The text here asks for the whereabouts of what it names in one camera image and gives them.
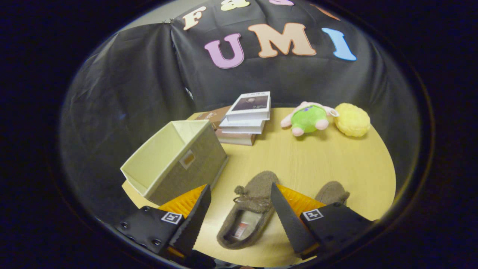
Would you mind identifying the grey fabric storage box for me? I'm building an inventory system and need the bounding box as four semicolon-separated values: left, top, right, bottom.
120;120;229;206

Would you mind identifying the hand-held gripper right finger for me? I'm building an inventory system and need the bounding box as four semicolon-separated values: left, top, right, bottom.
271;183;374;260

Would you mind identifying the white book with portrait cover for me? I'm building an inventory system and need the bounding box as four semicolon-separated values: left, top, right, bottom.
226;91;271;122

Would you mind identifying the plain white book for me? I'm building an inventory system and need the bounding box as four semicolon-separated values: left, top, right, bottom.
219;118;266;134

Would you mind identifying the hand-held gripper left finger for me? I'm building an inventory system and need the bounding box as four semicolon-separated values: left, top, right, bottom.
116;184;212;258

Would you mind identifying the green and pink plush toy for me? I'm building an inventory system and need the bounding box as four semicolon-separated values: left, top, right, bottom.
280;101;339;137

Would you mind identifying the brown fuzzy shoe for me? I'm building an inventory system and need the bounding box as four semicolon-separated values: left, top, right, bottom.
315;181;350;206
217;171;280;250

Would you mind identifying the black backdrop cloth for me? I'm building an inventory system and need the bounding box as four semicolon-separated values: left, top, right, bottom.
60;0;422;225

